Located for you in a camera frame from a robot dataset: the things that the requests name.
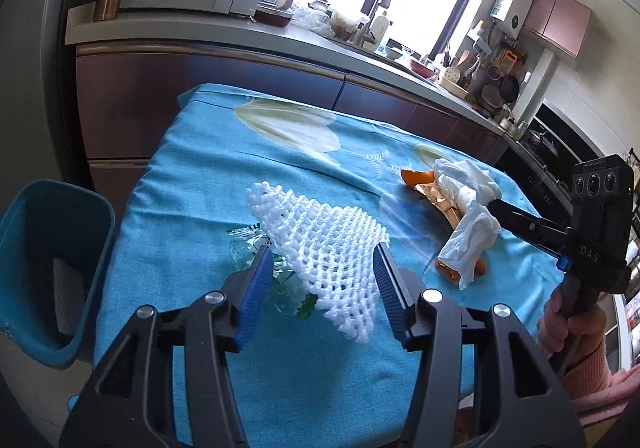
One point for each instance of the person's right hand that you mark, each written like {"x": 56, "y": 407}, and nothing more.
{"x": 555, "y": 323}

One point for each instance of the white foam fruit net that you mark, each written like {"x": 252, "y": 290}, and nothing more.
{"x": 325, "y": 238}

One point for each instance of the teal plastic bin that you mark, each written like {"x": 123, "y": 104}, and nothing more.
{"x": 30, "y": 238}

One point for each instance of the white water heater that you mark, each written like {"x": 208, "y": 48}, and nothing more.
{"x": 512, "y": 3}

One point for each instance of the white utensil holder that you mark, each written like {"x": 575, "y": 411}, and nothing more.
{"x": 452, "y": 80}

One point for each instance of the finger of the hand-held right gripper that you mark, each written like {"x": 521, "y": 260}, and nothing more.
{"x": 525, "y": 228}

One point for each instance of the pink wall cabinet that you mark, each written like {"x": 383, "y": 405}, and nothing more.
{"x": 560, "y": 18}

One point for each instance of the white tissue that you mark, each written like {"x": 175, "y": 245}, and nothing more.
{"x": 470, "y": 228}

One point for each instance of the brown kitchen counter cabinet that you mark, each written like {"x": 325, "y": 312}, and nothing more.
{"x": 225, "y": 78}

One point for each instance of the black built-in oven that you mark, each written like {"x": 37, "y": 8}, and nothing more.
{"x": 560, "y": 138}

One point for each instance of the orange peel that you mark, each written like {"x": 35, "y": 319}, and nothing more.
{"x": 447, "y": 270}
{"x": 417, "y": 178}

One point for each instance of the clear plastic bag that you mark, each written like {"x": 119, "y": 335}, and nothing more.
{"x": 312, "y": 18}

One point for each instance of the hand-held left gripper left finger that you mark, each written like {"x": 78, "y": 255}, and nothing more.
{"x": 255, "y": 298}

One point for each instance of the dark red bowl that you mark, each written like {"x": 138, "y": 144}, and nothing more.
{"x": 274, "y": 17}

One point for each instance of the grey refrigerator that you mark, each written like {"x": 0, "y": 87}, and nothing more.
{"x": 55, "y": 78}

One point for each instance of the black frying pan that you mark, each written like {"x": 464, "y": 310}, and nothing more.
{"x": 510, "y": 89}

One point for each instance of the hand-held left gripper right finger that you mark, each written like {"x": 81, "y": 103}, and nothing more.
{"x": 387, "y": 288}

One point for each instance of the gold foil wrapper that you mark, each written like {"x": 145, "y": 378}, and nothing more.
{"x": 440, "y": 200}

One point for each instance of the blue floral tablecloth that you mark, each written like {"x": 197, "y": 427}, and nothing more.
{"x": 200, "y": 188}

